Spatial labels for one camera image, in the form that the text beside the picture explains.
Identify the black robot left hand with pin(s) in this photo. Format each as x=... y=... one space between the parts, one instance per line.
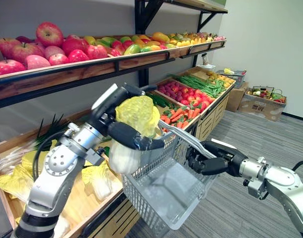
x=121 y=134

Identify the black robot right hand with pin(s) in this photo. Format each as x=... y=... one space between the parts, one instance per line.
x=216 y=164

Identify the yellow napa cabbage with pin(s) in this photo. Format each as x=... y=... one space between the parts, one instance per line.
x=13 y=183
x=62 y=226
x=27 y=158
x=136 y=111
x=99 y=181

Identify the grey plastic shopping basket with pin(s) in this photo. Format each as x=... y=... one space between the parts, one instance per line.
x=166 y=188

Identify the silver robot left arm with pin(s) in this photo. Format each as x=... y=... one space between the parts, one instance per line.
x=57 y=161

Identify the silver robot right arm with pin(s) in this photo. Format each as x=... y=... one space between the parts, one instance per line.
x=282 y=178

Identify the yellow item in basket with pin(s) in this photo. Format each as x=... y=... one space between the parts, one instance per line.
x=228 y=71

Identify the wooden produce display stand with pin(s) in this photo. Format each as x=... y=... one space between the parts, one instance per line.
x=211 y=119

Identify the green cucumber pile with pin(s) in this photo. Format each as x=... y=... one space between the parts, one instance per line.
x=159 y=100

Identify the orange carrot pile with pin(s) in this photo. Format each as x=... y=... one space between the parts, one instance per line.
x=180 y=115

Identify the red tomato pile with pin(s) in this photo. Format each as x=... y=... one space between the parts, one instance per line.
x=198 y=98

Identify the plain brown cardboard box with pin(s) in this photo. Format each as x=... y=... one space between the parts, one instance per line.
x=237 y=98

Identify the printed cardboard box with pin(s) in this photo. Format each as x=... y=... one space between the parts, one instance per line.
x=261 y=109

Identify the long wooden fruit shelf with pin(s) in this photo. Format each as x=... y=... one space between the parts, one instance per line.
x=67 y=74

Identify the green bean pile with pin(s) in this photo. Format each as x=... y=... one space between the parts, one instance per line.
x=203 y=84

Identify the green red mango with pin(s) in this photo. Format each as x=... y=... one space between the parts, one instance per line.
x=132 y=49

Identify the yellow potato pile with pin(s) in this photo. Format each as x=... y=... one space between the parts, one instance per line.
x=222 y=78

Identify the yellow green mango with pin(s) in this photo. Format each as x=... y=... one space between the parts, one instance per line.
x=90 y=40

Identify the orange yellow mango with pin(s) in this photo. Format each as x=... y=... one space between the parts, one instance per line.
x=161 y=37

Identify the small bottle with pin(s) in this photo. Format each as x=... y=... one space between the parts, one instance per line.
x=204 y=59

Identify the pink apple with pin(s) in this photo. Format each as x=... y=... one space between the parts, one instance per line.
x=37 y=62
x=53 y=50

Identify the green onion bunch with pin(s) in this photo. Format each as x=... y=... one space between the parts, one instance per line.
x=13 y=153

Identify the yellow pear pile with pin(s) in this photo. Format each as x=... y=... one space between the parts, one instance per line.
x=188 y=41

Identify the large red apple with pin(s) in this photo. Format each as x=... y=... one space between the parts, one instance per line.
x=49 y=33

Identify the pink dragon fruit pile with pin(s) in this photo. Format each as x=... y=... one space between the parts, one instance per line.
x=219 y=38

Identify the dark red apple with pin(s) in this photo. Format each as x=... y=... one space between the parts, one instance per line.
x=23 y=39

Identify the wooden shelf board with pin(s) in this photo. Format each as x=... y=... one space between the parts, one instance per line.
x=203 y=6

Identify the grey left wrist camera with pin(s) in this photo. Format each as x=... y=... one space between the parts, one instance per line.
x=95 y=156

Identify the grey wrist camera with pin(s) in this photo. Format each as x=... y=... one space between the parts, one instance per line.
x=95 y=156
x=256 y=189

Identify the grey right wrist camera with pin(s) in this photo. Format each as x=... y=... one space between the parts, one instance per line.
x=256 y=189

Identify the black metal shelf frame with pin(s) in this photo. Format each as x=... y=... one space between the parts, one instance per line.
x=141 y=17

